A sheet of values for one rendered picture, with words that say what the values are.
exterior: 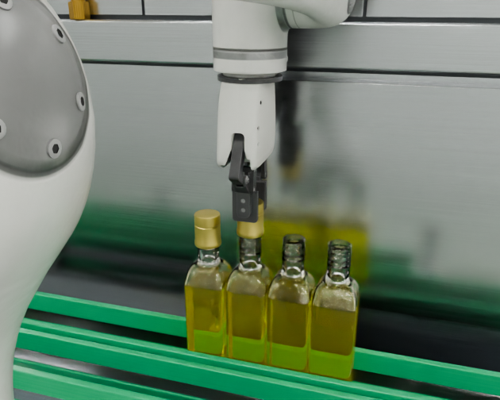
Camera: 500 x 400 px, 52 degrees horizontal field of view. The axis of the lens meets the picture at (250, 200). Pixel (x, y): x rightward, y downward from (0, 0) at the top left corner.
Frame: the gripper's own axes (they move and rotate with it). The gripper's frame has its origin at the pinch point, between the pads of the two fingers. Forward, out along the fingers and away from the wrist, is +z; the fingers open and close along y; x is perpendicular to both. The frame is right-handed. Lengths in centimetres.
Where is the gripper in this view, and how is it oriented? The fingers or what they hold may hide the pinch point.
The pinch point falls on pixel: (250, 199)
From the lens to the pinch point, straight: 65.1
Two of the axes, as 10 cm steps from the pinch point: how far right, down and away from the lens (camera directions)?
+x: 9.6, 1.0, -2.5
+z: 0.0, 9.3, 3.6
